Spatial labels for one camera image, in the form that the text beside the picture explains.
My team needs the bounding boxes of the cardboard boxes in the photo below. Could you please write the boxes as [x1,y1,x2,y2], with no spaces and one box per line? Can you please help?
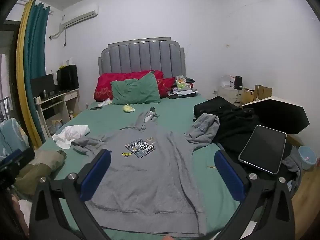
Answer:
[244,84,273,102]

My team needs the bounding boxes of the white crumpled cloth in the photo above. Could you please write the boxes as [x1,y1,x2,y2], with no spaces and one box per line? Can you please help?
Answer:
[52,125,90,149]

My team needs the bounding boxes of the air conditioner pipe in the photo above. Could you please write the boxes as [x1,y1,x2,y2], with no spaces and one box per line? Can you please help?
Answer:
[49,29,67,47]

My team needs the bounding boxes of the light blue printed cloth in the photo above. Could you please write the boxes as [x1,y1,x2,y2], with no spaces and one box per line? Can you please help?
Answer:
[0,119,29,155]

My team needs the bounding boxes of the tablet with dark screen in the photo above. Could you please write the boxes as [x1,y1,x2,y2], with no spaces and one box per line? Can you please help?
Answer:
[238,124,287,175]

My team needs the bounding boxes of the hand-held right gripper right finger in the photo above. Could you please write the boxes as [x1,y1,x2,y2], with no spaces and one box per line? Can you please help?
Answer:
[214,149,295,240]

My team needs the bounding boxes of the black computer tower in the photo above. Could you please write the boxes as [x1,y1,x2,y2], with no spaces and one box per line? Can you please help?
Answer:
[56,64,79,92]

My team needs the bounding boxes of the grey printed hoodie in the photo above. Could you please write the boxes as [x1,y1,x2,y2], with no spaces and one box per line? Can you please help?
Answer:
[71,106,221,235]

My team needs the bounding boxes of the black open umbrella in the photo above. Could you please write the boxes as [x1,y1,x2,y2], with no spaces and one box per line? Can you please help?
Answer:
[242,95,310,134]

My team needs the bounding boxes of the grey padded headboard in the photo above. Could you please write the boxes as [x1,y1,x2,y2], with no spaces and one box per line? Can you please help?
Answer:
[98,37,187,80]

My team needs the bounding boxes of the person's left forearm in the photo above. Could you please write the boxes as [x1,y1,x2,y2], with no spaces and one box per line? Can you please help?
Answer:
[0,187,29,240]

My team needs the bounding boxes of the white computer desk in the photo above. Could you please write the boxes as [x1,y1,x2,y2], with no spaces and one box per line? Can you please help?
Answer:
[34,89,82,138]

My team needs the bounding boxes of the olive blanket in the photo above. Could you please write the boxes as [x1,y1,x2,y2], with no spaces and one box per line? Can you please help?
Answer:
[14,149,67,195]

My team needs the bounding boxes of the black computer monitor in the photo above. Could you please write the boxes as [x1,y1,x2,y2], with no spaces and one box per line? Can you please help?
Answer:
[30,74,55,98]

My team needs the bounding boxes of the white wall air conditioner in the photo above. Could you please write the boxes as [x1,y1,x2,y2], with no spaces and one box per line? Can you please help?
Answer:
[59,3,99,28]

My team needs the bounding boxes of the stack of books and laptop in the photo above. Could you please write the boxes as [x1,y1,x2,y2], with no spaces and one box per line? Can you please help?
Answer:
[168,89,198,99]

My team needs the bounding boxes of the colourful snack bag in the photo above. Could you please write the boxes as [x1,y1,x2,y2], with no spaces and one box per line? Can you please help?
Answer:
[175,75,188,90]

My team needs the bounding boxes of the yellow curtain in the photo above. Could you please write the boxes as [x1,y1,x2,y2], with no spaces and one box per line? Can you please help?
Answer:
[15,0,44,148]

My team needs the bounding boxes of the grey garment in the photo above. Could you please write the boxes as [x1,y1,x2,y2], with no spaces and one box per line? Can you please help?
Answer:
[282,155,303,188]

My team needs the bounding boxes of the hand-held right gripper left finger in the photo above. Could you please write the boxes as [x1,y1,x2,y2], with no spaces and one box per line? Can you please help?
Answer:
[29,149,112,240]

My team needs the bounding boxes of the black clothing pile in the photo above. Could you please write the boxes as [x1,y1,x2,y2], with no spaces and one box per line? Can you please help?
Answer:
[193,96,262,153]

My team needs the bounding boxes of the teal curtain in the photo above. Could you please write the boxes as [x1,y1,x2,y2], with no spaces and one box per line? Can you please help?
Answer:
[24,2,50,143]

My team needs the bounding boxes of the light blue trash bin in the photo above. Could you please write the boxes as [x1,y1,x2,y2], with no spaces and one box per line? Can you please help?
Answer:
[297,146,317,171]

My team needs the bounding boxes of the white box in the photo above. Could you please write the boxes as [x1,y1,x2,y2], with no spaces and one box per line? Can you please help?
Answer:
[221,76,235,87]

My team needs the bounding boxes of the white nightstand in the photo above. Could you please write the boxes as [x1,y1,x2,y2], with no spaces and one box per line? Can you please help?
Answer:
[219,85,244,105]

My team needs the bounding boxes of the red patterned pillow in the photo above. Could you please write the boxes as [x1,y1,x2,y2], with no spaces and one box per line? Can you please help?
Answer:
[94,70,175,101]

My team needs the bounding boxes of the green pillow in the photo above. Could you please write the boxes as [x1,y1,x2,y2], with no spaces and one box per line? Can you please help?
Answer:
[110,71,161,105]

